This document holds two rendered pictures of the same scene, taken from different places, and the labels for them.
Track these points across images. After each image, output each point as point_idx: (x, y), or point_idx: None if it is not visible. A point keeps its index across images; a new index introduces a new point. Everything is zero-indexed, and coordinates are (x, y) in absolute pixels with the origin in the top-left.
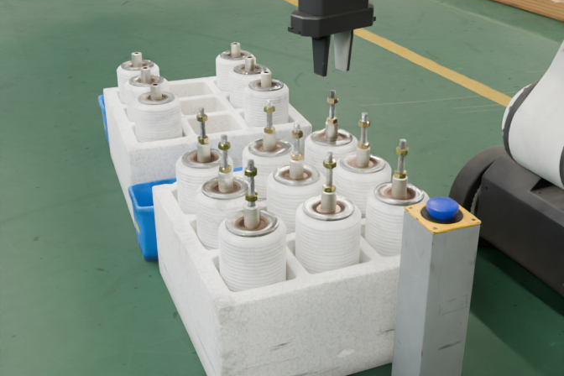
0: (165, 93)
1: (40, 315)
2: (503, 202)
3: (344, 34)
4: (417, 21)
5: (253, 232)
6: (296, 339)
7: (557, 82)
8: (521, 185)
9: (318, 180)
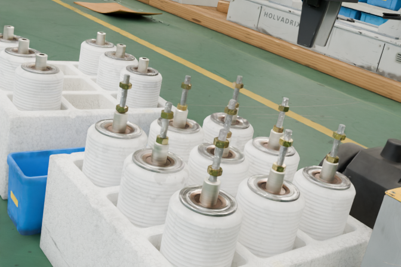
0: (48, 65)
1: None
2: (369, 192)
3: (331, 8)
4: (199, 49)
5: (217, 210)
6: None
7: None
8: (388, 177)
9: (244, 160)
